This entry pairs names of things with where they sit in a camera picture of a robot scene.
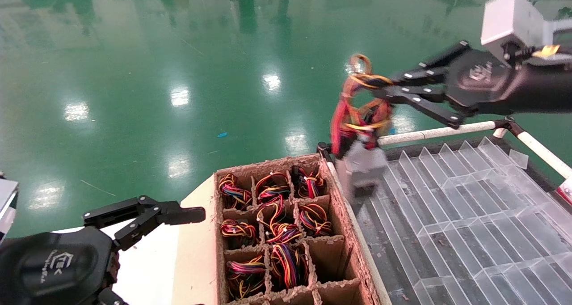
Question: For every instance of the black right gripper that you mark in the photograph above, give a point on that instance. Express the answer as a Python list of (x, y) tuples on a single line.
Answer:
[(491, 86)]

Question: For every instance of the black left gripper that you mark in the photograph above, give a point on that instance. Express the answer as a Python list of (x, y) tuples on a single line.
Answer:
[(44, 269)]

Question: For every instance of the long white cart tube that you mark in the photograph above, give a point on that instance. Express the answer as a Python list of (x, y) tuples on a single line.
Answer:
[(359, 240), (447, 130), (545, 155)]

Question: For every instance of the beige flat board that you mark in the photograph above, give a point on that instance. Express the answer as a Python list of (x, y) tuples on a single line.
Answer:
[(196, 260)]

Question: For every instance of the black tube corner connector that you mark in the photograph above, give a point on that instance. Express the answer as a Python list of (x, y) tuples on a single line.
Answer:
[(509, 124), (322, 149)]

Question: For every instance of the small clear acrylic piece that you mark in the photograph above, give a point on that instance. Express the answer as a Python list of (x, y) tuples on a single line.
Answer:
[(518, 158)]

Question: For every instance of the clear acrylic divider tray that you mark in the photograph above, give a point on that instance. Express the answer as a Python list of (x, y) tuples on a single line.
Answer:
[(469, 215)]

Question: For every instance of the cardboard divider box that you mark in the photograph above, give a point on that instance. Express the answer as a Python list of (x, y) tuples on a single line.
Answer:
[(326, 260)]

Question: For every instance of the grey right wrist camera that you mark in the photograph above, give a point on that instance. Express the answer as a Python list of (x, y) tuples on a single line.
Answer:
[(509, 16)]

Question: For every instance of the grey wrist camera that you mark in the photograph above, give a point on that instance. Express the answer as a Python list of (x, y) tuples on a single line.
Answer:
[(509, 16), (5, 206)]

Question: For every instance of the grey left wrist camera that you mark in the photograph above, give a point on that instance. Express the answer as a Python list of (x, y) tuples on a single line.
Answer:
[(5, 206)]

